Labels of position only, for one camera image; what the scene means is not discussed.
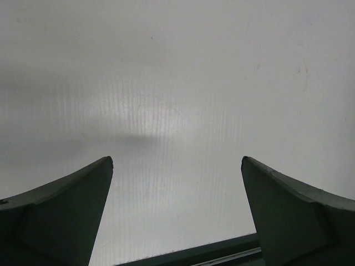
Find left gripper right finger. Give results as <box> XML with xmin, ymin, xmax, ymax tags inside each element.
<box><xmin>241</xmin><ymin>156</ymin><xmax>354</xmax><ymax>265</ymax></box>

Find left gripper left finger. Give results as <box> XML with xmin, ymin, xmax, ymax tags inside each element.
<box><xmin>1</xmin><ymin>156</ymin><xmax>114</xmax><ymax>265</ymax></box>

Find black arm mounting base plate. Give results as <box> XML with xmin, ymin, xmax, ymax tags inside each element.
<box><xmin>124</xmin><ymin>233</ymin><xmax>265</xmax><ymax>266</ymax></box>

